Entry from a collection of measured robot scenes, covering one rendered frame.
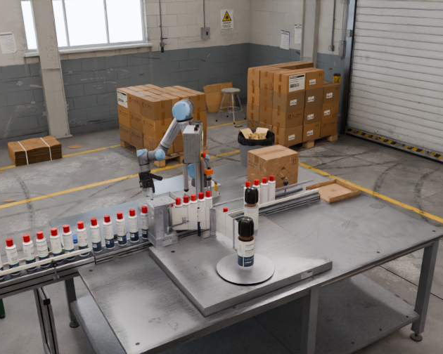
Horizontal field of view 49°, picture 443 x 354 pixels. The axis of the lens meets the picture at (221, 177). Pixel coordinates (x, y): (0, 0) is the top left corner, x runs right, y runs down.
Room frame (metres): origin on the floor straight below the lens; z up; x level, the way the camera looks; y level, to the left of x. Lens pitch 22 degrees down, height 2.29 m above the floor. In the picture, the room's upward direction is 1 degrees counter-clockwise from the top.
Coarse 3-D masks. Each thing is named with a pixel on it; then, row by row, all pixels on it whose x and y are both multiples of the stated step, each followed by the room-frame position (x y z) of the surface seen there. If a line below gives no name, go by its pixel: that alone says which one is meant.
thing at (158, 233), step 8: (152, 208) 2.48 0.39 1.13; (160, 208) 2.48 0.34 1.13; (152, 216) 2.49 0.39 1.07; (160, 216) 2.48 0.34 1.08; (152, 224) 2.49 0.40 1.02; (160, 224) 2.47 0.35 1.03; (152, 232) 2.50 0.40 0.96; (160, 232) 2.47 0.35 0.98; (168, 232) 2.50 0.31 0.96; (176, 232) 2.53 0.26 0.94; (152, 240) 2.51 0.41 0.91; (160, 240) 2.47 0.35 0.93; (168, 240) 2.50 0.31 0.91; (176, 240) 2.52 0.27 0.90
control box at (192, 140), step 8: (192, 128) 2.88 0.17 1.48; (200, 128) 2.89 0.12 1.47; (184, 136) 2.78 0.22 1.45; (192, 136) 2.77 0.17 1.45; (200, 136) 2.82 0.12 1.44; (184, 144) 2.78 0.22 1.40; (192, 144) 2.77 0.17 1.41; (200, 144) 2.81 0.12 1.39; (184, 152) 2.78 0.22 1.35; (192, 152) 2.77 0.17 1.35; (200, 152) 2.79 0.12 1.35; (184, 160) 2.78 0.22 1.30; (192, 160) 2.77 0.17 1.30; (200, 160) 2.78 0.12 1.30
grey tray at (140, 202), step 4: (164, 192) 3.27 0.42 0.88; (168, 192) 3.29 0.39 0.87; (172, 192) 3.26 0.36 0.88; (152, 196) 3.21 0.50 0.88; (156, 196) 3.23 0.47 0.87; (160, 196) 3.25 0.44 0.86; (172, 196) 3.26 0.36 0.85; (176, 196) 3.21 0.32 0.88; (136, 200) 3.14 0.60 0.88; (140, 200) 3.16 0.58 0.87; (144, 200) 3.17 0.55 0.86; (140, 204) 3.10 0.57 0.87; (144, 204) 3.16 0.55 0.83; (140, 208) 3.10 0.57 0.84
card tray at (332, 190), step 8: (320, 184) 3.45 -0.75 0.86; (328, 184) 3.49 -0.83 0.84; (336, 184) 3.50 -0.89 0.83; (344, 184) 3.45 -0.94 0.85; (320, 192) 3.34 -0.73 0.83; (328, 192) 3.34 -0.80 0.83; (336, 192) 3.33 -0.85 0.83; (344, 192) 3.33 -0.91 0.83; (352, 192) 3.27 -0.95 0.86; (328, 200) 3.20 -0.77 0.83; (336, 200) 3.19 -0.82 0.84
